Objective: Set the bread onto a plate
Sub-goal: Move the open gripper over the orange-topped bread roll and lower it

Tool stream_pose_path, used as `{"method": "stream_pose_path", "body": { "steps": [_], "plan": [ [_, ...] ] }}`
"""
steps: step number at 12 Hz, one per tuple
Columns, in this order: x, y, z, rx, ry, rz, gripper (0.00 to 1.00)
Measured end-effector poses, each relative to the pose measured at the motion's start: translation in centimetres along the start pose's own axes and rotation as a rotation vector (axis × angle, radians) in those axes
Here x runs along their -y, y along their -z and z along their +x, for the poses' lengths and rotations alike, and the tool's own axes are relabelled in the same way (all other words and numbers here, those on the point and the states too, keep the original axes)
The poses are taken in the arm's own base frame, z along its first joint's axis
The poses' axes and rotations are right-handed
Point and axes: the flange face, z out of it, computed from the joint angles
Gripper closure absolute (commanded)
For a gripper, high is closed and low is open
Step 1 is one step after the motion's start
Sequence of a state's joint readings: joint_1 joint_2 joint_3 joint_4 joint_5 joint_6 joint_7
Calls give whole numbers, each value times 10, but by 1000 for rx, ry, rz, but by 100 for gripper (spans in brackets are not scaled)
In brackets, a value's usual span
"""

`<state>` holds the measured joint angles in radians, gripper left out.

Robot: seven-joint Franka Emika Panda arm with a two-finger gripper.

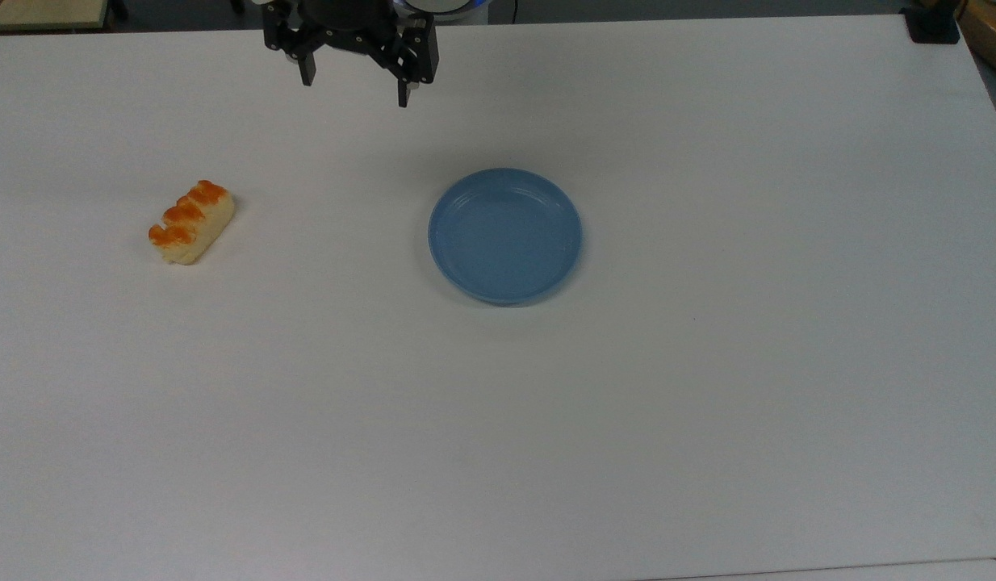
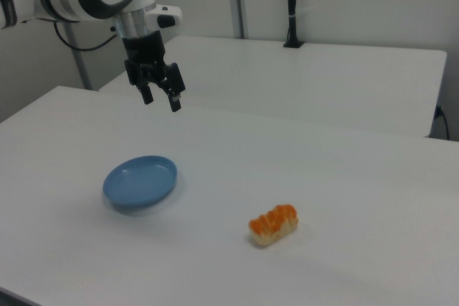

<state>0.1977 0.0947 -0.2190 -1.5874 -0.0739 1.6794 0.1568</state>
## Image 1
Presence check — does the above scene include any brown wooden furniture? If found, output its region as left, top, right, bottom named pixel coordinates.
left=958, top=0, right=996, bottom=83

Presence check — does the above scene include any beige board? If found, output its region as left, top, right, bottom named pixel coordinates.
left=0, top=0, right=111, bottom=33

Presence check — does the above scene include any black table clamp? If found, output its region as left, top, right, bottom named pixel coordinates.
left=904, top=0, right=961, bottom=45

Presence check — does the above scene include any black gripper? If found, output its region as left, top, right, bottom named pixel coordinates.
left=262, top=0, right=440, bottom=108

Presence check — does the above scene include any blue round plate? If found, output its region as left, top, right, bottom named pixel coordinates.
left=428, top=167, right=584, bottom=307

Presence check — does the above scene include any orange-topped bread loaf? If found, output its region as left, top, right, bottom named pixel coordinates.
left=148, top=179, right=236, bottom=266

